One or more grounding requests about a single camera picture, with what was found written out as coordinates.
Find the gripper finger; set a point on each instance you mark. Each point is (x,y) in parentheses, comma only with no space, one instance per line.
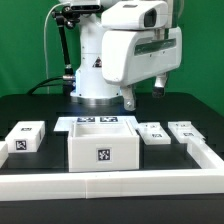
(129,98)
(159,86)

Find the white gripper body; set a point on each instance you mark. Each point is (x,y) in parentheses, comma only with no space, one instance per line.
(129,57)

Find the white cabinet door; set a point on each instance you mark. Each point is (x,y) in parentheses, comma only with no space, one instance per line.
(152,133)
(184,130)

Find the white cabinet body box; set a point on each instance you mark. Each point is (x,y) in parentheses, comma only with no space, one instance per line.
(103,147)

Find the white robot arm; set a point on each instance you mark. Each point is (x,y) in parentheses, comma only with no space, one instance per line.
(90,86)

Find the white cabinet top block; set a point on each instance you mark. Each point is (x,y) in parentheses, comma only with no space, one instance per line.
(26,136)

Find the white marker base sheet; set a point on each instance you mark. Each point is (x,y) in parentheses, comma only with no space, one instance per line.
(63,124)

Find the white obstacle fence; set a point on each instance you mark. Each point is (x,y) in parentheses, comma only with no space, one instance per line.
(207,179)

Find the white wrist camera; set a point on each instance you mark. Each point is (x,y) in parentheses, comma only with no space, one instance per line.
(136,15)

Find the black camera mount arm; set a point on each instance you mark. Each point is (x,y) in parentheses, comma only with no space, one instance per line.
(65,40)

